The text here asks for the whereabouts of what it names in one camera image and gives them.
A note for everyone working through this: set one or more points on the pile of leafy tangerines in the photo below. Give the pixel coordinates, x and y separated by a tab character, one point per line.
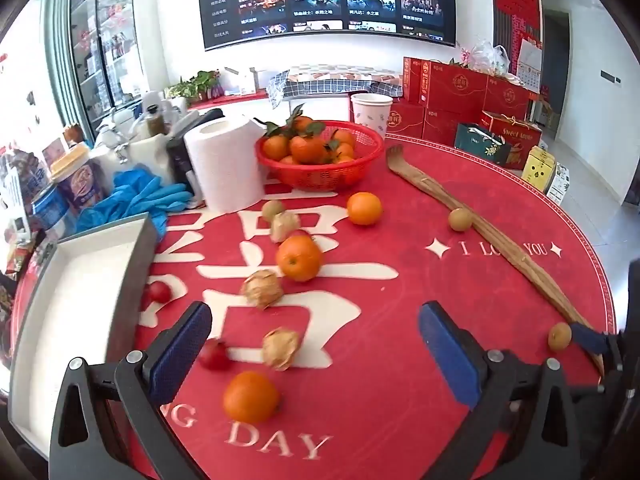
305	147

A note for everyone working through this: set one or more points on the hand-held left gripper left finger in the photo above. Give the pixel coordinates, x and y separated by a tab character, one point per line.
182	350

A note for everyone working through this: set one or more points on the stack of red gift boxes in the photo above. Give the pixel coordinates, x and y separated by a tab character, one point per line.
455	90

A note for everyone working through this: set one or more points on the orange patterned board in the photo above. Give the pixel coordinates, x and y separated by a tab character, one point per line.
345	72

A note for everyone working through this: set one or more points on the tan longan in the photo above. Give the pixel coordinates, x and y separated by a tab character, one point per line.
272	209
460	220
559	337

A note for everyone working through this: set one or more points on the glass display cabinet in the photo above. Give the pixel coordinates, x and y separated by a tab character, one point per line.
105	35

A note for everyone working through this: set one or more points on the dark green gift bag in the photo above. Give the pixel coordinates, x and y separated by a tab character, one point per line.
477	142

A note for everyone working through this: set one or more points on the white tray with grey rim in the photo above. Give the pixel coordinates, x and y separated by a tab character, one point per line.
75	310

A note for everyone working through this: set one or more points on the blue plaid cloth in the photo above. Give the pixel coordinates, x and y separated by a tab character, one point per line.
320	87

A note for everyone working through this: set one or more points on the wooden back scratcher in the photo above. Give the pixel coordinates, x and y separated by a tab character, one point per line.
500	240

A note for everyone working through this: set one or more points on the purple milk tea cup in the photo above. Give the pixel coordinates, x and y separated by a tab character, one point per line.
82	182

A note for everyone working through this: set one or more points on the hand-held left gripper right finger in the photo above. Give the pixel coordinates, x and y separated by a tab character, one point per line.
447	350

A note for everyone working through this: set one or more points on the grey-green curtain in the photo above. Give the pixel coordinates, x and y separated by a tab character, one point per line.
57	60

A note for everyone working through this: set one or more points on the blue nitrile gloves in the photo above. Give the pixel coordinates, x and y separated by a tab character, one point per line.
140	195

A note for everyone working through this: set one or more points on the yellow carton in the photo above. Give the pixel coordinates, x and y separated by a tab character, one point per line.
537	170

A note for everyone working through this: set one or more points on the snack packets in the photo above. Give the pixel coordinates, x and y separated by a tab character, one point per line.
17	195

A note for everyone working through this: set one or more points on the white handbag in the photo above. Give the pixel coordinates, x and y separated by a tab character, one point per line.
145	155

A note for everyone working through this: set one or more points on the clear plastic bag with flowers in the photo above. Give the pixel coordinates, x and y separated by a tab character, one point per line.
482	57

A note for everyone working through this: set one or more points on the white toilet paper roll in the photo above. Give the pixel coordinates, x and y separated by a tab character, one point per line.
225	165

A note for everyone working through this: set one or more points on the silver figure charm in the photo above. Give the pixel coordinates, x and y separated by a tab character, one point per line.
120	147

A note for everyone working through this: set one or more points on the green potted plant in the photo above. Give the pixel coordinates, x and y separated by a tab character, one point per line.
192	85

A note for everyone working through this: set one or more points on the red plastic basket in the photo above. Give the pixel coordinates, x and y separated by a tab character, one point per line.
320	175

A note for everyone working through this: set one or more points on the black wall switch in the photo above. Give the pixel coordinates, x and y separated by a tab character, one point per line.
611	77

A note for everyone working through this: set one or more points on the wall calendar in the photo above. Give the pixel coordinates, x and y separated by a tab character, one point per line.
529	67

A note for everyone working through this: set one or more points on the orange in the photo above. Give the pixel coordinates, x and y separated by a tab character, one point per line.
364	208
251	396
299	258

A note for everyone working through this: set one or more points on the husked physalis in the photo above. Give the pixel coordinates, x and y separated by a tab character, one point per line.
285	226
281	348
261	288

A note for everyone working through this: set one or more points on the white paper cup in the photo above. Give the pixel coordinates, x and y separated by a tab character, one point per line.
371	115

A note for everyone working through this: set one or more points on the brown pump bottle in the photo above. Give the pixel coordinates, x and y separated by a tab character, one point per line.
156	120

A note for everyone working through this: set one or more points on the black radio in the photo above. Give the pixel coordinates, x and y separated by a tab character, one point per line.
177	155

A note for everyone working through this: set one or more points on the red round table mat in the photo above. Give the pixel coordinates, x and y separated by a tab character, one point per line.
400	310

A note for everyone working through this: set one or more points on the white printed carton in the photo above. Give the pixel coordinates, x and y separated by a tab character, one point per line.
559	185

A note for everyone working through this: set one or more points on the blue drink can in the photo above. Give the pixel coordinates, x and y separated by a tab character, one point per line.
50	210

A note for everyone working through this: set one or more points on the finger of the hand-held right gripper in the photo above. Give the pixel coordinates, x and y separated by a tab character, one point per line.
590	341

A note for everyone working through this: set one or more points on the small white carton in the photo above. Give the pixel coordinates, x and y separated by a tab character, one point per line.
245	82

